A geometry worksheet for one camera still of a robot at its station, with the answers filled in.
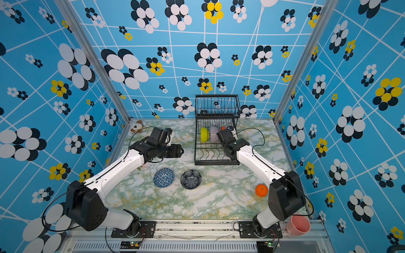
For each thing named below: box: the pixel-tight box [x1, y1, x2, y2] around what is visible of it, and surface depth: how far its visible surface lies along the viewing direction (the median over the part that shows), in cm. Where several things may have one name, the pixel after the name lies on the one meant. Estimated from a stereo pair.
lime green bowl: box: [200, 127, 210, 143], surface depth 101 cm
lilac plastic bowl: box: [209, 125, 220, 143], surface depth 101 cm
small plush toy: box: [130, 120, 144, 132], surface depth 114 cm
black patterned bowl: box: [180, 169, 202, 190], surface depth 89 cm
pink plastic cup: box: [286, 213, 311, 237], surface depth 68 cm
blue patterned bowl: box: [153, 167, 176, 188], surface depth 90 cm
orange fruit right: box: [255, 183, 269, 198], surface depth 84 cm
